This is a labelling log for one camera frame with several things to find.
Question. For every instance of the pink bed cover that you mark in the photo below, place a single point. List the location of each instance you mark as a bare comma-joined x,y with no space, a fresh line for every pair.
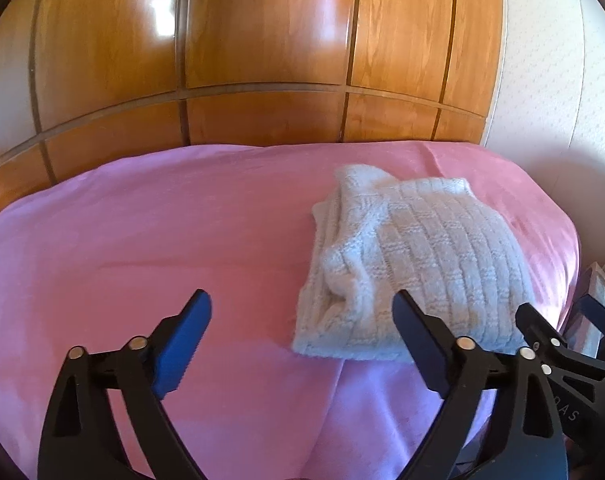
105,256

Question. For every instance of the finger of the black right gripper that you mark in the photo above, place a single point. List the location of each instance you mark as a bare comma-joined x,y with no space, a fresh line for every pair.
589,339
577,381

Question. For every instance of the glossy wooden headboard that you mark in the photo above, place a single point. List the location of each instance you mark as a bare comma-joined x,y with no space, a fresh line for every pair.
86,82

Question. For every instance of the cream knitted sweater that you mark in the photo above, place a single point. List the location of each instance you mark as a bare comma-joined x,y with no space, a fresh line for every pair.
376,235

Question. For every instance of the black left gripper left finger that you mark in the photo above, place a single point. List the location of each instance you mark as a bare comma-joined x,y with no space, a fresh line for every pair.
80,439

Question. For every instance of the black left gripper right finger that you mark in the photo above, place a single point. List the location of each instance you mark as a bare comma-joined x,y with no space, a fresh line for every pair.
497,419

